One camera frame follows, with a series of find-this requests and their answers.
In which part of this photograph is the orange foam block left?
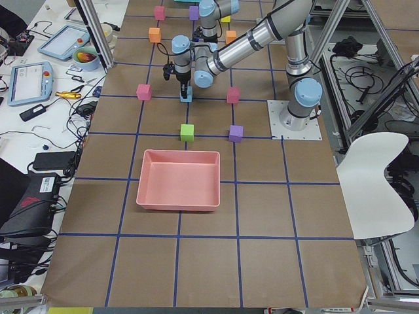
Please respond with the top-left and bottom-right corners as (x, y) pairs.
(148, 27), (162, 43)

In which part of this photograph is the orange foam block right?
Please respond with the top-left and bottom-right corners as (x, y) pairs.
(225, 30), (237, 44)

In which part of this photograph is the white chair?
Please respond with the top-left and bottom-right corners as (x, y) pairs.
(337, 132), (414, 239)

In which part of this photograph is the aluminium frame post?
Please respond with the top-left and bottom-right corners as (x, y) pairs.
(75, 0), (114, 71)

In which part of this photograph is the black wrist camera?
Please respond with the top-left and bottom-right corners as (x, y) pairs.
(162, 63), (173, 81)

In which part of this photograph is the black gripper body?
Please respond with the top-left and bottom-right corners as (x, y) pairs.
(174, 70), (191, 82)

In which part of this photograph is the black power adapter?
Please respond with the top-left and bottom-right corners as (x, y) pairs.
(32, 151), (75, 171)

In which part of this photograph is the yellow foam block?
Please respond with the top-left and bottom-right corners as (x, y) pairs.
(221, 16), (231, 23)

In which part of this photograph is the pink plastic tray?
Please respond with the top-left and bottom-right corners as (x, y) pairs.
(136, 149), (221, 211)

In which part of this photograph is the purple foam block far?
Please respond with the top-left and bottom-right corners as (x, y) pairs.
(189, 6), (199, 21)

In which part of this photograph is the brass cylinder tool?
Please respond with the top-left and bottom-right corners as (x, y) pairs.
(55, 92), (82, 99)

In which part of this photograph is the blue teach pendant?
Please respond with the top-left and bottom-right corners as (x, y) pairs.
(37, 25), (90, 60)
(7, 61), (53, 107)

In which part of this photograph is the pink foam block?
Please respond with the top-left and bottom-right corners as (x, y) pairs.
(154, 6), (166, 21)
(226, 86), (241, 104)
(136, 84), (152, 101)

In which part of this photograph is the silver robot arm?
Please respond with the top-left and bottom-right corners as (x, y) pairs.
(163, 0), (323, 131)
(198, 0), (240, 43)

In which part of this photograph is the light blue foam block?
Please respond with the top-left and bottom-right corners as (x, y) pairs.
(179, 86), (193, 103)

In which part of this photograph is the blue teach pendant far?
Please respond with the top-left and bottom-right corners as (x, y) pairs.
(37, 25), (90, 60)

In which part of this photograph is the purple foam block near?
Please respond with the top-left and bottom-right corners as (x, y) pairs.
(228, 125), (244, 143)

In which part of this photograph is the pink foam block far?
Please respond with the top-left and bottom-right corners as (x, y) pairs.
(154, 6), (166, 21)

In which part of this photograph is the white cup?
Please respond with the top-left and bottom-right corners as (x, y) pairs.
(101, 23), (113, 43)

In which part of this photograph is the purple foam block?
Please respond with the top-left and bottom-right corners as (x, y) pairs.
(189, 6), (199, 21)
(228, 125), (244, 143)

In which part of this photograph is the pink foam block left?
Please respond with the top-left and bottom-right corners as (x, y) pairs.
(136, 84), (152, 101)

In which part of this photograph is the blue bowl with fruit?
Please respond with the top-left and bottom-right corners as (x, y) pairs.
(73, 46), (100, 71)

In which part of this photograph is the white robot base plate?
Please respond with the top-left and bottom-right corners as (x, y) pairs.
(267, 100), (322, 141)

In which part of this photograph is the blue teach pendant near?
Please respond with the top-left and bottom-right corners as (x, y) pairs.
(7, 61), (53, 107)

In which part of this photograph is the green foam block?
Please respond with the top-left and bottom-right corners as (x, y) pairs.
(180, 124), (194, 143)

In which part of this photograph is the orange foam block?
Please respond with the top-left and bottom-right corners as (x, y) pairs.
(148, 27), (162, 43)
(225, 30), (237, 44)

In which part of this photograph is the pink foam block right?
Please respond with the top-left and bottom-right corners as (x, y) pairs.
(226, 86), (241, 104)

